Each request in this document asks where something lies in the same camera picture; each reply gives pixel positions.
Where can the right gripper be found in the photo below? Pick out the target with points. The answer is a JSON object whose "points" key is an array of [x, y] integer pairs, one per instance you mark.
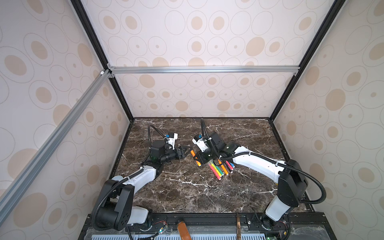
{"points": [[205, 156]]}

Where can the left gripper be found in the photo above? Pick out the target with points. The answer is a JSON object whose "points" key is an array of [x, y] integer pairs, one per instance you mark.
{"points": [[182, 153]]}

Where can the orange highlighter pen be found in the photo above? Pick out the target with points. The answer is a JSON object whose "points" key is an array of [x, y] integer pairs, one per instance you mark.
{"points": [[225, 171], [194, 157]]}

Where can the pink highlighter pen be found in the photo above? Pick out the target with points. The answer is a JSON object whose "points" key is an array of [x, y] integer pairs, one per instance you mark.
{"points": [[214, 172], [229, 166]]}

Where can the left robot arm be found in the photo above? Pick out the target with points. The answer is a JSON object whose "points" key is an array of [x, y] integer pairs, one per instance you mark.
{"points": [[114, 208]]}

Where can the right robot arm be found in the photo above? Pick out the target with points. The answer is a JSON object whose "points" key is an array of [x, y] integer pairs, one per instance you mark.
{"points": [[292, 182]]}

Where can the green highlighter pen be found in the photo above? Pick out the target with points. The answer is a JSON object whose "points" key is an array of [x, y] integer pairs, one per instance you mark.
{"points": [[218, 166]]}

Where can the thin wooden stick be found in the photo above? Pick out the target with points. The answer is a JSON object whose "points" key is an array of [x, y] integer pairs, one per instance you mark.
{"points": [[238, 226]]}

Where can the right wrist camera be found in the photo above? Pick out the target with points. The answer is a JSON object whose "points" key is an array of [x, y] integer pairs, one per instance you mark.
{"points": [[201, 142]]}

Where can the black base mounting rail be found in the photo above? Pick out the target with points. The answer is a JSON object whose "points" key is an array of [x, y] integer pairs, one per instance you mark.
{"points": [[228, 222]]}

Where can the brown handle tool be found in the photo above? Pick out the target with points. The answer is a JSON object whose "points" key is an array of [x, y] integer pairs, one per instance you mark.
{"points": [[183, 231]]}

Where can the horizontal aluminium rail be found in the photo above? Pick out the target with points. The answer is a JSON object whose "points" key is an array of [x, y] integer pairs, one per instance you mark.
{"points": [[205, 70]]}

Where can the diagonal aluminium rail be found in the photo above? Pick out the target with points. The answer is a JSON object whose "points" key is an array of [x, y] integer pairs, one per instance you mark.
{"points": [[20, 185]]}

